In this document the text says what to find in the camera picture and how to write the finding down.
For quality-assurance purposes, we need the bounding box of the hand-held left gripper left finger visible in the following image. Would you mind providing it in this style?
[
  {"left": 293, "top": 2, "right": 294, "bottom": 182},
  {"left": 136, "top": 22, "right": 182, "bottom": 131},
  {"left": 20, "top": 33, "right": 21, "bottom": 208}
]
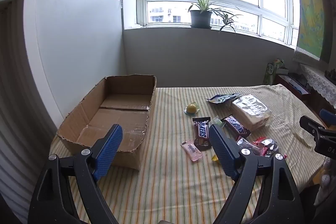
[{"left": 28, "top": 124, "right": 124, "bottom": 224}]

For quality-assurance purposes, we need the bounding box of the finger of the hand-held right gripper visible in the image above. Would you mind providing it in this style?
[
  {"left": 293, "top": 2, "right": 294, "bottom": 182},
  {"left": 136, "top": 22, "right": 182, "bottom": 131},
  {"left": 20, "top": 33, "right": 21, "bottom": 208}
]
[
  {"left": 319, "top": 109, "right": 336, "bottom": 125},
  {"left": 299, "top": 115, "right": 328, "bottom": 140}
]

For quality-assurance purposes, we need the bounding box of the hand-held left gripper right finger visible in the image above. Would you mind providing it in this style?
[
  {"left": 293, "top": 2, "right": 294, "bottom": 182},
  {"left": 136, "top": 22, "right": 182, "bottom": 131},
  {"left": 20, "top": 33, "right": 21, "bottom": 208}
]
[{"left": 209, "top": 124, "right": 302, "bottom": 224}]

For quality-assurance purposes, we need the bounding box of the dark red snack packet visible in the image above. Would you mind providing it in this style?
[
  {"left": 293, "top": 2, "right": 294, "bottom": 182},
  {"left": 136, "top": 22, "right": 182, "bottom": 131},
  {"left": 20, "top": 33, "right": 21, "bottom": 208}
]
[{"left": 237, "top": 137, "right": 261, "bottom": 156}]

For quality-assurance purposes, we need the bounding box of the brown chocolate bar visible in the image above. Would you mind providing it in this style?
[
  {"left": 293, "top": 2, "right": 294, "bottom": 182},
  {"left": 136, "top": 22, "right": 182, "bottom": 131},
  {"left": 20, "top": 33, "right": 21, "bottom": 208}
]
[
  {"left": 223, "top": 115, "right": 252, "bottom": 142},
  {"left": 192, "top": 117, "right": 212, "bottom": 151}
]

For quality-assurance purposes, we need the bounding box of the cardboard box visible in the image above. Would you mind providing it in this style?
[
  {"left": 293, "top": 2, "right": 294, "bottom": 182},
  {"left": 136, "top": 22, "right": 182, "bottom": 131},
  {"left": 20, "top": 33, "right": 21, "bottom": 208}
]
[{"left": 57, "top": 75, "right": 157, "bottom": 172}]

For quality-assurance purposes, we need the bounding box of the clear-wrapped bread loaf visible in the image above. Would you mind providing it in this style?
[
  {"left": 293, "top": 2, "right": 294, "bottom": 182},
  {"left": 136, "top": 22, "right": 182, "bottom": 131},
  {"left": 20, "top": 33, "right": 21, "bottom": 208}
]
[{"left": 230, "top": 94, "right": 272, "bottom": 132}]

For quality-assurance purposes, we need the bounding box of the clear packet with green candy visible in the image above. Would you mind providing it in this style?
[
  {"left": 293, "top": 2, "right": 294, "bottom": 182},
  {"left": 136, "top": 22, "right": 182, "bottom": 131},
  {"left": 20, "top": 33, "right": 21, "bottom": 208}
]
[{"left": 210, "top": 115, "right": 224, "bottom": 126}]

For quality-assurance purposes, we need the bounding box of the pink snack packet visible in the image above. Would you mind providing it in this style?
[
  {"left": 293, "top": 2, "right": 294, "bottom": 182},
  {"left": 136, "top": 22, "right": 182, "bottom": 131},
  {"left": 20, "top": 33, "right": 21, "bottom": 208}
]
[{"left": 180, "top": 140, "right": 202, "bottom": 162}]

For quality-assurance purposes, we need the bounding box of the white lace cloth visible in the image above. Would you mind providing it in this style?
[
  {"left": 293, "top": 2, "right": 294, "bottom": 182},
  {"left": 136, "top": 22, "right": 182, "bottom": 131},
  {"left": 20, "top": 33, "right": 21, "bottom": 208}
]
[{"left": 299, "top": 63, "right": 336, "bottom": 107}]

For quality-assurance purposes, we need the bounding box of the dark wooden cabinet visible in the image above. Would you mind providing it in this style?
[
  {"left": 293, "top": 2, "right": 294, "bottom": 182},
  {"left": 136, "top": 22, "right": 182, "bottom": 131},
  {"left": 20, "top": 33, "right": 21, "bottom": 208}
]
[{"left": 274, "top": 74, "right": 336, "bottom": 125}]

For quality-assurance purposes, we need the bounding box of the black candy packet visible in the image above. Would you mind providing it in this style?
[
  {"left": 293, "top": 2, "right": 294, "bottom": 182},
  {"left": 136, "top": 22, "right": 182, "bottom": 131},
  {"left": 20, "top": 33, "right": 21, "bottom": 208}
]
[{"left": 262, "top": 138, "right": 280, "bottom": 156}]

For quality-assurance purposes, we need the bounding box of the blue and white snack bag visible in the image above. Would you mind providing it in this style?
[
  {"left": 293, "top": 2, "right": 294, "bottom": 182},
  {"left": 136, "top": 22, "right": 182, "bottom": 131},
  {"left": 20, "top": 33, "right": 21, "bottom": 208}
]
[{"left": 206, "top": 93, "right": 243, "bottom": 104}]

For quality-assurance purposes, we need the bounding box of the yellow jelly cup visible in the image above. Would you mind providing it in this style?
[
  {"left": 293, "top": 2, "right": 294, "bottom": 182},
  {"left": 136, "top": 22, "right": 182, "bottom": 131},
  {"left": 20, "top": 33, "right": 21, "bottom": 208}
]
[{"left": 185, "top": 102, "right": 200, "bottom": 116}]

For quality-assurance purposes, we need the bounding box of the green printed bag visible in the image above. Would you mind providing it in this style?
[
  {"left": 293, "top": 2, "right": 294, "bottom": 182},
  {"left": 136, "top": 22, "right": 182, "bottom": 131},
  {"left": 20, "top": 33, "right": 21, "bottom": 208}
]
[{"left": 263, "top": 58, "right": 285, "bottom": 86}]

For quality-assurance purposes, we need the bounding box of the potted spider plant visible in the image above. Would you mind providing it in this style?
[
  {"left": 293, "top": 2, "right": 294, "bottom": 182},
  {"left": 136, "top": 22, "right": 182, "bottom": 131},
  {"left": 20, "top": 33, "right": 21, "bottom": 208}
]
[{"left": 187, "top": 0, "right": 243, "bottom": 33}]

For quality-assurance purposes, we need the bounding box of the wall poster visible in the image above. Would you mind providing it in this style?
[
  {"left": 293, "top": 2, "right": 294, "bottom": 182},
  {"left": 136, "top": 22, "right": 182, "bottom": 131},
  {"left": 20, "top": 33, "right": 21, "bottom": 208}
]
[{"left": 289, "top": 0, "right": 336, "bottom": 62}]

